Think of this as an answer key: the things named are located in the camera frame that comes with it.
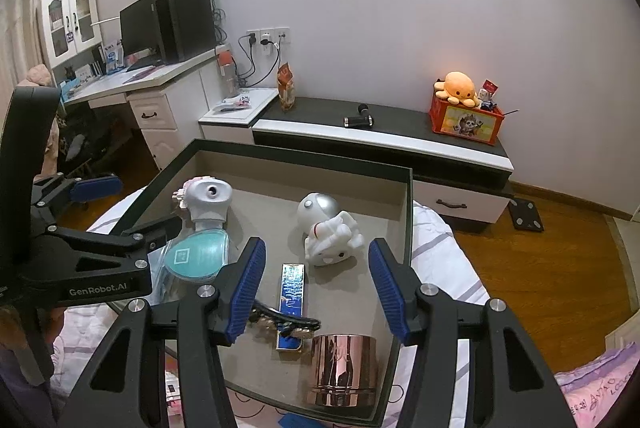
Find water bottle orange cap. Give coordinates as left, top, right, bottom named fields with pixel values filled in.
left=215, top=49, right=240, bottom=97

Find pink white block cat figure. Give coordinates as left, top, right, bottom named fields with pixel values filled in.
left=172, top=180, right=201, bottom=210

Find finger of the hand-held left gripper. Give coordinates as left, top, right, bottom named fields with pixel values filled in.
left=33, top=173, right=125, bottom=209
left=46, top=215, right=182, bottom=259

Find white striped quilt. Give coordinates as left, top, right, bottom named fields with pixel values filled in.
left=50, top=188, right=494, bottom=428

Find pink printed quilt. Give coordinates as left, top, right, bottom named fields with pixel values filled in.
left=552, top=342, right=637, bottom=428

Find long blue box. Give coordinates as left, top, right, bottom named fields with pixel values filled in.
left=275, top=262, right=307, bottom=352

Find cream curtain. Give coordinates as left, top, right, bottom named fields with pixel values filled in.
left=0, top=0, right=52, bottom=85

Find white desk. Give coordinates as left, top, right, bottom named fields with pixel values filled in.
left=60, top=45, right=231, bottom=170

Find black handheld massager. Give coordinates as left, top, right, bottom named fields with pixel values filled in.
left=343, top=104, right=376, bottom=129

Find black computer tower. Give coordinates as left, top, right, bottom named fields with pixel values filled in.
left=154, top=0, right=217, bottom=64

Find white nightstand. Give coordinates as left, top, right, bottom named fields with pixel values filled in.
left=198, top=88, right=280, bottom=144

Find black white low cabinet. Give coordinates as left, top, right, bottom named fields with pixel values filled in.
left=251, top=97, right=516, bottom=224

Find teal oval case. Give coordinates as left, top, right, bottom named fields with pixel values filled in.
left=162, top=229, right=231, bottom=282

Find rose gold metal cup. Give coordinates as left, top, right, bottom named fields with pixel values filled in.
left=305, top=333, right=379, bottom=409

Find orange snack bag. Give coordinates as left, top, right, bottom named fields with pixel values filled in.
left=277, top=62, right=297, bottom=113

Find black office chair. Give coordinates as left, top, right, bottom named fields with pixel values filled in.
left=56, top=102, right=132, bottom=182

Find red toy crate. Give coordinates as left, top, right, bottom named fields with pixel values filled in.
left=428, top=90, right=506, bottom=147

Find black monitor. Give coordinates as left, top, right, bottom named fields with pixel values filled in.
left=118, top=0, right=164, bottom=59

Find white glass-door cabinet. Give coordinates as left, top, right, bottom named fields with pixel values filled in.
left=39, top=0, right=104, bottom=69

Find orange octopus plush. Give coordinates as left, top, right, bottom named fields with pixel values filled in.
left=433, top=71, right=479, bottom=109

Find black bathroom scale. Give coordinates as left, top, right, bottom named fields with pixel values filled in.
left=507, top=197, right=545, bottom=233

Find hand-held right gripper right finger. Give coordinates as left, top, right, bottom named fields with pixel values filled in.
left=368, top=238, right=581, bottom=428

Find wall outlets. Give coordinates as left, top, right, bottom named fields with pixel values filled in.
left=245, top=27, right=291, bottom=47

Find white astronaut figure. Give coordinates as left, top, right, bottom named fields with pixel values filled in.
left=297, top=191, right=364, bottom=268

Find clear glass holder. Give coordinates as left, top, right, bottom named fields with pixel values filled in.
left=149, top=239, right=221, bottom=305

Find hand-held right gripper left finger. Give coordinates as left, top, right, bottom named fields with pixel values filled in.
left=59, top=236, right=267, bottom=428

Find pink down jacket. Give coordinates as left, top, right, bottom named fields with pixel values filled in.
left=26, top=63, right=62, bottom=90

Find pink storage box black rim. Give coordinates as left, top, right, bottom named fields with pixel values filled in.
left=107, top=138, right=415, bottom=427

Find row of books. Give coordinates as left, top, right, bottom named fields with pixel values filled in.
left=89, top=39, right=126, bottom=77

